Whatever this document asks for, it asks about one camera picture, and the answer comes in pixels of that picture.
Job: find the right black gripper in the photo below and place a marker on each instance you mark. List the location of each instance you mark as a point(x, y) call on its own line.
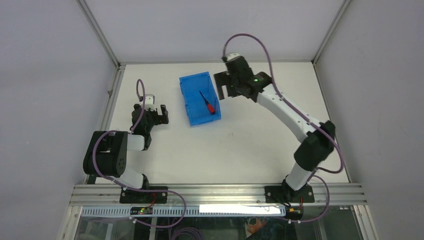
point(223, 78)

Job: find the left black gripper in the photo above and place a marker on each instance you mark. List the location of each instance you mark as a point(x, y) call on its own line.
point(159, 119)

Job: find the red handled screwdriver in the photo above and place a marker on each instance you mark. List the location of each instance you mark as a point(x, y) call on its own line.
point(210, 108)

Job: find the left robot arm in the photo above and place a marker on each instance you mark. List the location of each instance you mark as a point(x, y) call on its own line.
point(106, 155)

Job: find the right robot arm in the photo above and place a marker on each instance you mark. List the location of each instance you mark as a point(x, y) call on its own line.
point(315, 137)

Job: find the blue plastic bin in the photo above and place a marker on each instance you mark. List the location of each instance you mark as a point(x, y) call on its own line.
point(195, 106)

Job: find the orange object under table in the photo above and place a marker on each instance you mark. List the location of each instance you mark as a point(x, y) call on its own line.
point(254, 224)

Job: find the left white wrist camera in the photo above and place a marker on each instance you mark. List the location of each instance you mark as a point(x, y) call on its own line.
point(149, 102)

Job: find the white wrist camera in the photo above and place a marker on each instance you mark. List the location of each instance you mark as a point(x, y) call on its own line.
point(231, 56)
point(149, 102)

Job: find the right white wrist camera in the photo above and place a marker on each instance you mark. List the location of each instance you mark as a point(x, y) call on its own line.
point(231, 56)

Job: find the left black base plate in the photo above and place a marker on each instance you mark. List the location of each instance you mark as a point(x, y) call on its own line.
point(144, 198)

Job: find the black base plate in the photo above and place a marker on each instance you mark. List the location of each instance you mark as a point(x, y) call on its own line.
point(144, 198)
point(280, 194)

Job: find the white slotted cable duct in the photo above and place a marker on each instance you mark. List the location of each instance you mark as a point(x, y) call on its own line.
point(203, 210)

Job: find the aluminium front rail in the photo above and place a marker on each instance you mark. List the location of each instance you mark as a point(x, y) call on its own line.
point(336, 194)

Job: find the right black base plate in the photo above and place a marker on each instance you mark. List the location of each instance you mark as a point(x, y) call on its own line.
point(280, 194)

